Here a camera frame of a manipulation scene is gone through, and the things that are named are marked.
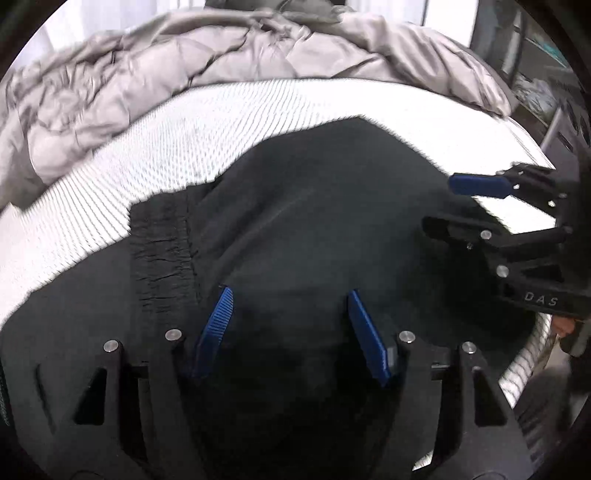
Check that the honeycomb patterned white mattress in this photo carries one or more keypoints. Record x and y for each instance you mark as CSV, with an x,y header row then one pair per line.
x,y
184,129

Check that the cluttered storage shelf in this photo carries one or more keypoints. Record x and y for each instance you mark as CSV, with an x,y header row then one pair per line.
x,y
535,69

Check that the black pants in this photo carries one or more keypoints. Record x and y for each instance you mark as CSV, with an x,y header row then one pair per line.
x,y
300,207

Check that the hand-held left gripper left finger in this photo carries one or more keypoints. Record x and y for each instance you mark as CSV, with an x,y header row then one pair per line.
x,y
215,323

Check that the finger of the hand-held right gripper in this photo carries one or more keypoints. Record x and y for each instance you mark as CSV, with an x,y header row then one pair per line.
x,y
478,184
466,230

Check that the taupe duvet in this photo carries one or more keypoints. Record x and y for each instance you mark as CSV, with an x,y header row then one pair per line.
x,y
184,55

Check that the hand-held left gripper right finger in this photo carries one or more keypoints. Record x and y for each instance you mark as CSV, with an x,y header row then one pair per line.
x,y
369,337

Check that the person's right hand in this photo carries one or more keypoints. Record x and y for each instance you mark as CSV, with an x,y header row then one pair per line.
x,y
563,326

